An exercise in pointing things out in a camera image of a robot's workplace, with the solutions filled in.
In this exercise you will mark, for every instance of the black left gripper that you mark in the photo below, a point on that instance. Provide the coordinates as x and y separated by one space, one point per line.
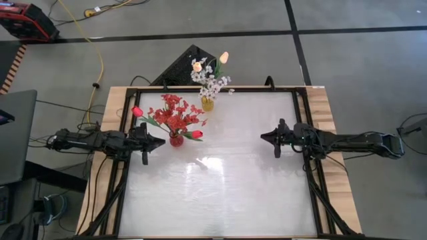
141 141

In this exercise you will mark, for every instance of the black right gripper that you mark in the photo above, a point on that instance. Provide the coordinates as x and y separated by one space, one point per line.
287 138

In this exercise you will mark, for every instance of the red artificial tulip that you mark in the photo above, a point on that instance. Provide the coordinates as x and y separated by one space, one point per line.
197 134
137 111

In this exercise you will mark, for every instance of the peach artificial tulip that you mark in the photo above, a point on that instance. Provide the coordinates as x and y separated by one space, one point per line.
224 57
197 67

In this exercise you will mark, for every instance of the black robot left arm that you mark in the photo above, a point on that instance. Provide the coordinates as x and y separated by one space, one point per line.
83 141

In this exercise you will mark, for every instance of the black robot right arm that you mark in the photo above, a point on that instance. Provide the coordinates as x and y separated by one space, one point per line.
360 141

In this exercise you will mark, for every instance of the red glass vase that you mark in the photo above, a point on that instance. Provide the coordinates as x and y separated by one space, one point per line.
176 140

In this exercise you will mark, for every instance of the yellow glass vase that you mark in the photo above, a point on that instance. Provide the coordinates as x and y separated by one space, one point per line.
207 106

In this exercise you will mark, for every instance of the black perforated box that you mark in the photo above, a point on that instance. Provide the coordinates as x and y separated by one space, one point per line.
180 70

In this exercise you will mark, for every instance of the black desk base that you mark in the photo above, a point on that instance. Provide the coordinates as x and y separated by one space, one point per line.
50 175

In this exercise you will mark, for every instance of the blue and black headset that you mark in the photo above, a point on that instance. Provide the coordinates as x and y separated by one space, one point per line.
48 210

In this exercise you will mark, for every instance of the grey desk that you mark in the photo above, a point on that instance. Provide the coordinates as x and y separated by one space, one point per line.
20 150

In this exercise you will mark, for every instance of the black orange striped mat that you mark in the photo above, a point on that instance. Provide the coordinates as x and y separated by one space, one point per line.
15 66

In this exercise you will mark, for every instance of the red and black case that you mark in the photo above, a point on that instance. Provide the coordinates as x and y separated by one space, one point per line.
30 23

